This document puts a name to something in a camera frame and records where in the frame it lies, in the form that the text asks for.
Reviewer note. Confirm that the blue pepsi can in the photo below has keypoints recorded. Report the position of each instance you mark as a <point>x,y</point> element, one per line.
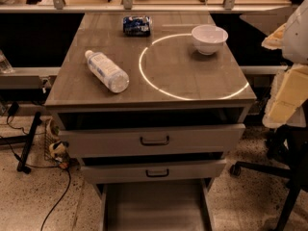
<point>137,25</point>

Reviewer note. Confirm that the top drawer with handle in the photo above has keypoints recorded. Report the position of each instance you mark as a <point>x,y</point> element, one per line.
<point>152,141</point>

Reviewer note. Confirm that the open bottom drawer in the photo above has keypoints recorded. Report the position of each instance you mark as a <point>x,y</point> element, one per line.
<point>179,205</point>

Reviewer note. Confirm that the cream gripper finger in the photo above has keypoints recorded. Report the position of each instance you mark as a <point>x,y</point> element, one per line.
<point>292,93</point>
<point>274,40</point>

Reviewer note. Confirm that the clear plastic water bottle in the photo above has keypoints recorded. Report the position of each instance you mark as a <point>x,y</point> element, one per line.
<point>111,75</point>

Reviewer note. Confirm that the black stand leg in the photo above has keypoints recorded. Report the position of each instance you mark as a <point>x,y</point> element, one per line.
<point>28,143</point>

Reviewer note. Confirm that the middle drawer with handle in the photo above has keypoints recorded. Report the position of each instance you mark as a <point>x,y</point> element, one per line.
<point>153,172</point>

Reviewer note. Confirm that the white bowl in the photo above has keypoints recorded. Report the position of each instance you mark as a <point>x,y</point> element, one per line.
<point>208,39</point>

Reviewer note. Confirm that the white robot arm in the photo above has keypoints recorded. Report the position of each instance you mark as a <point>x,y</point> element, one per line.
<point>295,49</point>

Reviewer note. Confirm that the grey drawer cabinet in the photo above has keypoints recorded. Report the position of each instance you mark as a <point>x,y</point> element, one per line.
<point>171,84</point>

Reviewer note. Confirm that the black office chair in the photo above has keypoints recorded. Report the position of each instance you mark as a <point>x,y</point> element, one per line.
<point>287,145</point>

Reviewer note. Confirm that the wire basket with items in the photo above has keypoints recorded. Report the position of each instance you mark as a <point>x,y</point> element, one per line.
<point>57,149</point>

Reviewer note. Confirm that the drawer with handle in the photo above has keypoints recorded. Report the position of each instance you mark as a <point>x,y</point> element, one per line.
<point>152,141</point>
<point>153,172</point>

